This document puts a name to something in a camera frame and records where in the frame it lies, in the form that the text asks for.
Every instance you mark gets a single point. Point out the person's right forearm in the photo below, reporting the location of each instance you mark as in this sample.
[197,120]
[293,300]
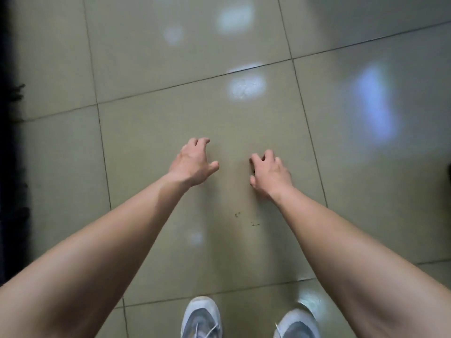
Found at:
[352,249]

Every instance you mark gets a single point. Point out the white grey sneaker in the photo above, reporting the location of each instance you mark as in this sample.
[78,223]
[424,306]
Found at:
[297,323]
[201,318]

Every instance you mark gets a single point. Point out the white grey left sneaker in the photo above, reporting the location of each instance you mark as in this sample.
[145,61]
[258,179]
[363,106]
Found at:
[201,318]

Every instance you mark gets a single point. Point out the black furniture edge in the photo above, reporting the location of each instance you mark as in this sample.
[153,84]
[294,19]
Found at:
[10,137]

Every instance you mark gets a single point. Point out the person's right hand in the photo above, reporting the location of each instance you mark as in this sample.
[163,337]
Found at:
[271,177]

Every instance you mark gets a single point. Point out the person's left thumb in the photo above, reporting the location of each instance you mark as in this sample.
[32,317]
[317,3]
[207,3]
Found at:
[211,168]

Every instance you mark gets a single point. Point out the person's left forearm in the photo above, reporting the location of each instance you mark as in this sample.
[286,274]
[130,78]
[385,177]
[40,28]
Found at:
[105,242]

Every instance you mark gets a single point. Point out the person's left hand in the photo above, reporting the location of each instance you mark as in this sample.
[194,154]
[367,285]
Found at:
[190,163]

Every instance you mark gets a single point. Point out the person's right thumb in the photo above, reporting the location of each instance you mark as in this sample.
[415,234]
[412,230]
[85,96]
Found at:
[254,181]

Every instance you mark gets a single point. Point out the white grey right sneaker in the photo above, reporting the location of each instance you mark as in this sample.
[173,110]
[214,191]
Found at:
[297,323]

